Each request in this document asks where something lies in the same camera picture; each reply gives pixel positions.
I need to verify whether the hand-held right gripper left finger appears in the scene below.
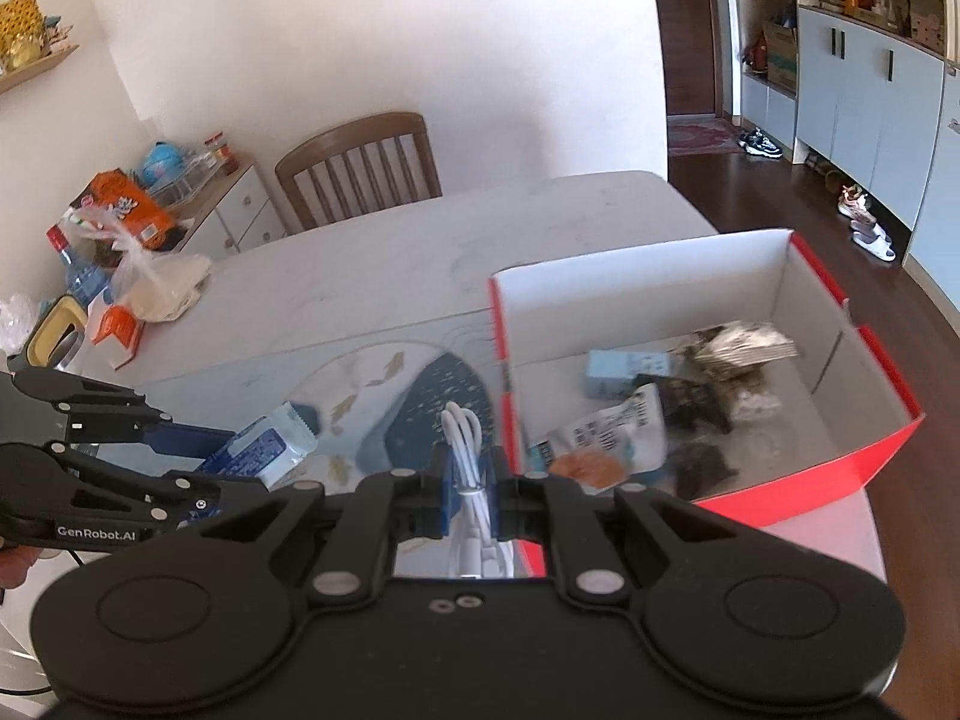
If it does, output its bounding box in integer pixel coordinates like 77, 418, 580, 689
195, 448, 456, 606

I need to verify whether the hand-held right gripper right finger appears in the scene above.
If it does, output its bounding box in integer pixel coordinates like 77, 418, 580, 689
484, 448, 740, 606

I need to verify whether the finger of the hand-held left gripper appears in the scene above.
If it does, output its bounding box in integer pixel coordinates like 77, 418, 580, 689
7, 367, 241, 461
0, 439, 272, 526

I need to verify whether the white cable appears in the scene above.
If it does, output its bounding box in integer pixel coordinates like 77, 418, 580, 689
439, 401, 518, 578

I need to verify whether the white chicken sausage pouch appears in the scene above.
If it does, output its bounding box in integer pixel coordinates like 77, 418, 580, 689
525, 382, 665, 496

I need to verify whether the blue tissue packet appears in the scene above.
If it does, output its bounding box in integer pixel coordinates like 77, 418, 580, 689
196, 401, 322, 492

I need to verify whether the light blue small box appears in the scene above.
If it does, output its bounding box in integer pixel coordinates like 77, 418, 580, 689
585, 349, 672, 400

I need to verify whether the dark blue bead packet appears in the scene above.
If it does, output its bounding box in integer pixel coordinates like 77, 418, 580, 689
637, 373, 734, 434

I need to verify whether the cotton swab bag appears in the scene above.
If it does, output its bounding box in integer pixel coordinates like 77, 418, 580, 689
724, 379, 785, 421

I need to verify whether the silver foil snack bag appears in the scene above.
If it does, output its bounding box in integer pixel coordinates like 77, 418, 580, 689
679, 321, 800, 380

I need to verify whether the red cardboard box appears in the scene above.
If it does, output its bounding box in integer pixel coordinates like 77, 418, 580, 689
487, 229, 925, 578

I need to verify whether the white marble desktop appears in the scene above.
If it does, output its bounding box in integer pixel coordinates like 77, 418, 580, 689
0, 171, 890, 586

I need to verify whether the person's left hand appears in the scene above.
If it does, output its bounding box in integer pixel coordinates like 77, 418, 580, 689
0, 544, 43, 590

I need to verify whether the orange and white carton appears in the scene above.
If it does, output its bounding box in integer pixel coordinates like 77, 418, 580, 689
88, 304, 147, 370

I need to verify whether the yellow tissue box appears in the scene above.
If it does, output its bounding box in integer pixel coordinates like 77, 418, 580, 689
26, 292, 89, 372

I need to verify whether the blue water bottle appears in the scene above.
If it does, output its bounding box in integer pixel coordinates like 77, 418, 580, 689
46, 227, 113, 301

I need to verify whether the clear bag with white contents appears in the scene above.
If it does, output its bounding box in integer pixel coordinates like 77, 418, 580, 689
64, 210, 215, 323

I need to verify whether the orange snack bag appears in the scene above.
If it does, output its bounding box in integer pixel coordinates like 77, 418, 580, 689
71, 171, 181, 248

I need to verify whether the white drawer cabinet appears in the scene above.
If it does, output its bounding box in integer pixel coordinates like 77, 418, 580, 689
172, 161, 287, 260

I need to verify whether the clear storage container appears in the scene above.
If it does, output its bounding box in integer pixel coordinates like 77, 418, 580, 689
142, 150, 226, 203

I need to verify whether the blue globe toy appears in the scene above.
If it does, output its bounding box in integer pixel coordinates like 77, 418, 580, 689
142, 141, 187, 182

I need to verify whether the red-capped jar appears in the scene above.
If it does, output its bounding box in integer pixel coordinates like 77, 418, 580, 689
204, 133, 239, 175

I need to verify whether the brown wooden chair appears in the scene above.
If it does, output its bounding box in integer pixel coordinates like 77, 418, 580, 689
274, 112, 443, 235

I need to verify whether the yellow decoration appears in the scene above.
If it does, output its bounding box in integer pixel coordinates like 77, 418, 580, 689
0, 0, 50, 72

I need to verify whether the red doormat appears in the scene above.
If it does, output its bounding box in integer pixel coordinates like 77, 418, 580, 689
666, 120, 743, 158

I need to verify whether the pair of dark sneakers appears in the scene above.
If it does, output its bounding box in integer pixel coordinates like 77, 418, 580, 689
739, 127, 785, 160

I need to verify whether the pair of white slippers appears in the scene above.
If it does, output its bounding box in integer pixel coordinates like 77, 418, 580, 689
851, 221, 897, 262

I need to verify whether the brown wooden door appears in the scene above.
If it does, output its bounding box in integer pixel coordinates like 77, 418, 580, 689
651, 0, 732, 121

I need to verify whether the brown cardboard box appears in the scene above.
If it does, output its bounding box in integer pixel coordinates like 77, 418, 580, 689
763, 21, 800, 91

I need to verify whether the wooden wall shelf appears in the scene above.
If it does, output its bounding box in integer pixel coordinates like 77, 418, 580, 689
0, 41, 80, 95

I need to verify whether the white wall cabinet unit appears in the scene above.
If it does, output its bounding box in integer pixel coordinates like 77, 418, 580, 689
731, 0, 960, 286

